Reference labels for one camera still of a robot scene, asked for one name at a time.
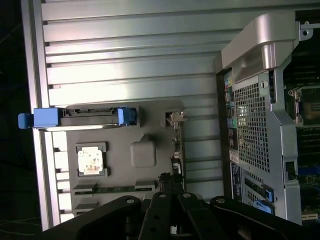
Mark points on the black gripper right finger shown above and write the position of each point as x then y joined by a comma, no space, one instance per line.
200,220

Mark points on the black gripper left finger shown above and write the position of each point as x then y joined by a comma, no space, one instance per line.
157,217

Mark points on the grey plastic parts rack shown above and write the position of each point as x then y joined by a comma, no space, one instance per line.
120,140

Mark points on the silver CPU chip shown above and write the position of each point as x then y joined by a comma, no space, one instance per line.
90,161

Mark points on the open black PC case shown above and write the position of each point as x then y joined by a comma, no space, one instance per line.
252,120

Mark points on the hard disk in blue carrier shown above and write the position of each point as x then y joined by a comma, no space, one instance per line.
87,122

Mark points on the green motherboard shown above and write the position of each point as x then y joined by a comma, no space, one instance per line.
310,140

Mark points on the CPU socket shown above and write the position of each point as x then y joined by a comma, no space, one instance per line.
312,107

